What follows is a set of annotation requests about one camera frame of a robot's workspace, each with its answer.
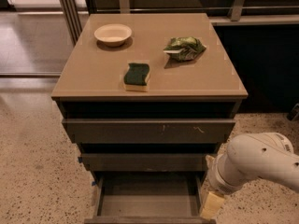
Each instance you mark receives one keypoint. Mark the brown drawer cabinet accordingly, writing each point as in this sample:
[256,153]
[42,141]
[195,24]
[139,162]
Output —
[91,84]

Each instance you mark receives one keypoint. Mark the beige paper bowl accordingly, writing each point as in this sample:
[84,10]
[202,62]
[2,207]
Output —
[113,35]

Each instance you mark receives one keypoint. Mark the metal door frame post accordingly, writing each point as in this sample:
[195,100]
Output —
[71,16]

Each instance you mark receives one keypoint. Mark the dark object on floor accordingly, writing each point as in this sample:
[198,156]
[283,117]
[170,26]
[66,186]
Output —
[294,113]

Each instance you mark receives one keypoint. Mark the green chip bag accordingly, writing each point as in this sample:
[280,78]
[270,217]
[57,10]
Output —
[183,49]

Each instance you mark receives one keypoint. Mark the wooden counter with metal brackets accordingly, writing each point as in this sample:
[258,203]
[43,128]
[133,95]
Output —
[221,12]

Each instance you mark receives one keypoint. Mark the green yellow sponge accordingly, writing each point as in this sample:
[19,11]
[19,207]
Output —
[137,77]

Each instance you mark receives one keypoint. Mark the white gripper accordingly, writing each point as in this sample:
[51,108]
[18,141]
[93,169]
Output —
[219,180]

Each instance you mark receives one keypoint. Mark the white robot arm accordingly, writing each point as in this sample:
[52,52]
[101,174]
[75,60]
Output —
[248,157]

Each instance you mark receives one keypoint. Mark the grey drawer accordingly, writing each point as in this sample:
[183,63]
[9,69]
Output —
[148,198]
[144,162]
[148,131]

